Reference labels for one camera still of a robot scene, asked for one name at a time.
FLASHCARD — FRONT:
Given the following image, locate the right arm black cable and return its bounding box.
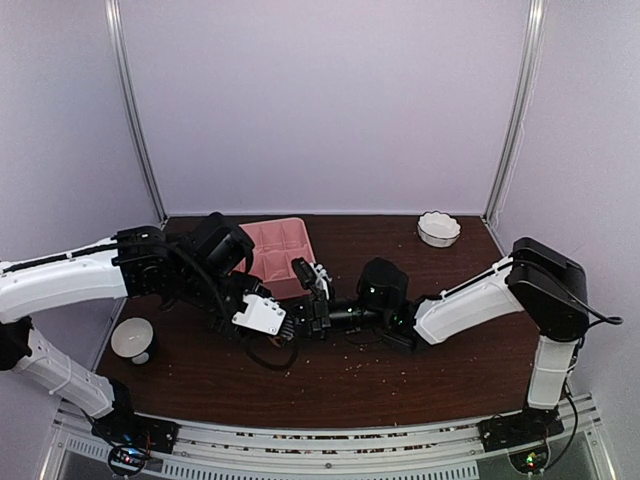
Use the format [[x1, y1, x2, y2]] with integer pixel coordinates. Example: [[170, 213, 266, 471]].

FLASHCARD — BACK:
[[509, 254, 624, 329]]

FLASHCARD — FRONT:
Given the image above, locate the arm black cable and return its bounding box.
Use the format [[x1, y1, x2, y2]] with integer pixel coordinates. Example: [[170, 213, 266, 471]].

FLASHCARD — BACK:
[[509, 254, 624, 329], [169, 244, 301, 374]]

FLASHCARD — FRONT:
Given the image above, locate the white scalloped bowl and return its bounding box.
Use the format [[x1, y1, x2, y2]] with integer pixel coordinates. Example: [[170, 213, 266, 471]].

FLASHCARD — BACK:
[[417, 211, 461, 248]]

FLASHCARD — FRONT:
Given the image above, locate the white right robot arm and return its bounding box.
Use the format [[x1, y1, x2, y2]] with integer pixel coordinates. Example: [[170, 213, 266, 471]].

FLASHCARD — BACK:
[[287, 237, 589, 442]]

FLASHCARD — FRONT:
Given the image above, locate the aluminium front frame rail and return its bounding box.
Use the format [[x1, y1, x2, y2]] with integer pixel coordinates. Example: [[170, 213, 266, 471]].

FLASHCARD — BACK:
[[39, 392, 616, 480]]

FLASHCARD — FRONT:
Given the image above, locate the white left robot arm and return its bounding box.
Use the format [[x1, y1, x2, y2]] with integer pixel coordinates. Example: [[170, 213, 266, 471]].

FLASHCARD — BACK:
[[1, 212, 287, 444]]

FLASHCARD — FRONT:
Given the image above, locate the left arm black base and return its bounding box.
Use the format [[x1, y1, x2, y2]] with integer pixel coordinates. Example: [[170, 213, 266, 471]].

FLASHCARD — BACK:
[[87, 410, 179, 454]]

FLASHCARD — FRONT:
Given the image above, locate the brown checkered sock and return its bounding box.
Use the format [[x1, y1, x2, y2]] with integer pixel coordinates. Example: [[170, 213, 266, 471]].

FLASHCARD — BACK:
[[269, 336, 287, 348]]

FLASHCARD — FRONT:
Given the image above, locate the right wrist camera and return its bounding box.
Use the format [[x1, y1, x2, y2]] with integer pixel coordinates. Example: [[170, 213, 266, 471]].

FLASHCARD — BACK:
[[291, 257, 316, 290]]

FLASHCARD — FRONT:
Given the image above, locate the pink divided plastic tray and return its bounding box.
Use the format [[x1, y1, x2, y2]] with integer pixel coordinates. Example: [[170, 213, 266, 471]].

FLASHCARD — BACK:
[[240, 217, 316, 300]]

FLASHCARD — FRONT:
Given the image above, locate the aluminium right corner post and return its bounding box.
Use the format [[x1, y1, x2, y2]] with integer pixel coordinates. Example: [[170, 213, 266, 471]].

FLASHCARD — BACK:
[[484, 0, 547, 228]]

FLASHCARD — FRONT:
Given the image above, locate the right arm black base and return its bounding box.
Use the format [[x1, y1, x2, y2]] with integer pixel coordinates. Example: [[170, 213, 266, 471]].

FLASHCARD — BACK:
[[477, 411, 564, 452]]

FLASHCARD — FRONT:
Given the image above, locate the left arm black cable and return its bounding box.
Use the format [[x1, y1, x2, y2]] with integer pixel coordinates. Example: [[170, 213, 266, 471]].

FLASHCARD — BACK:
[[169, 244, 301, 374]]

